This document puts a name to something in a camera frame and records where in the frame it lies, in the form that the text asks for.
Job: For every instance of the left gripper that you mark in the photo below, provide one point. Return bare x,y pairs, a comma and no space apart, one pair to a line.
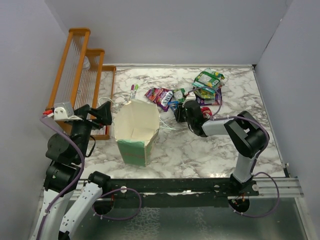
103,112

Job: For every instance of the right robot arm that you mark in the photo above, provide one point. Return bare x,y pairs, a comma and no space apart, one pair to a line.
248,136

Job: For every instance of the orange wooden rack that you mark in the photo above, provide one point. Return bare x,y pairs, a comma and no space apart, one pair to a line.
80,73

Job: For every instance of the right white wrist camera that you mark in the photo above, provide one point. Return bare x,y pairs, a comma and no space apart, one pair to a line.
190,97

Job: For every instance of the purple berries candy packet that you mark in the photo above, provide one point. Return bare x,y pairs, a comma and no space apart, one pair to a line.
160,96

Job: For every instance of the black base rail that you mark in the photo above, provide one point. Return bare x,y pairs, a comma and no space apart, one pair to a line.
171,192

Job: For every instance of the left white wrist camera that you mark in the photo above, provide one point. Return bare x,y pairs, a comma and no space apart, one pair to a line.
62,111

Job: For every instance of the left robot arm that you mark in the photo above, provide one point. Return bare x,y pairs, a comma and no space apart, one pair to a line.
67,150

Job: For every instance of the purple snack packet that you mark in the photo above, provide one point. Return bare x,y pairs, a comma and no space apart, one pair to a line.
211,102

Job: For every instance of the small red candy packet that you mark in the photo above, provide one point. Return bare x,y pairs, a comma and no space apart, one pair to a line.
206,112

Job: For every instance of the small blue candy packet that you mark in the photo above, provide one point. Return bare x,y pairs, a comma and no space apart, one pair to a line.
173,105

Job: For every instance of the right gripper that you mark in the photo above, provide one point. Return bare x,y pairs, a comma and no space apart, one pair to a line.
178,113

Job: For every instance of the teal snack packet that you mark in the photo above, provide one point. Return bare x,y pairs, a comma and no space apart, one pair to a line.
211,89

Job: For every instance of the green paper bag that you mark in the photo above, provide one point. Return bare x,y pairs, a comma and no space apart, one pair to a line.
136,127

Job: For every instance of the green pink pen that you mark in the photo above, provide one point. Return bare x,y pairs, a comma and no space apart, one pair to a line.
133,91

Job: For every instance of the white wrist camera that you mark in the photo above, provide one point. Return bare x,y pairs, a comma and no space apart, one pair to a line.
62,111
190,97

